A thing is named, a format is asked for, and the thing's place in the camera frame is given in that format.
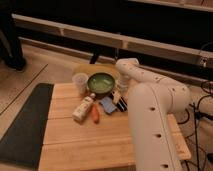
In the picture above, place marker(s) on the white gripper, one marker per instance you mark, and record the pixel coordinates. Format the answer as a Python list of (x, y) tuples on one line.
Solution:
[(122, 85)]

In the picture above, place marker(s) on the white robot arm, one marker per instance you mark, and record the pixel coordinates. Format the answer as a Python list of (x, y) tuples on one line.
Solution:
[(149, 102)]

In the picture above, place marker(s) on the blue white sponge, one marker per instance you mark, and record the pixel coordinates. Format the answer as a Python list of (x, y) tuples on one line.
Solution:
[(108, 105)]

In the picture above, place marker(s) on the green bowl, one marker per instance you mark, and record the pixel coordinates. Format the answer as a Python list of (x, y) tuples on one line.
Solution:
[(101, 83)]

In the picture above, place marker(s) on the orange carrot toy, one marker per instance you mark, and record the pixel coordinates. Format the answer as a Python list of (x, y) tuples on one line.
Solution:
[(95, 114)]

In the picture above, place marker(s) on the clear plastic cup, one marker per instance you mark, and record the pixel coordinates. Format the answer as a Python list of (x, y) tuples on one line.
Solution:
[(80, 81)]

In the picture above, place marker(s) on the white lotion bottle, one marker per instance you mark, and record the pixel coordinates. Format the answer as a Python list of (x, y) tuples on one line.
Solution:
[(83, 108)]

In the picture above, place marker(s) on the black floor mat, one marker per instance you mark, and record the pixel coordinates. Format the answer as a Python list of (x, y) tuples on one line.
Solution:
[(22, 143)]

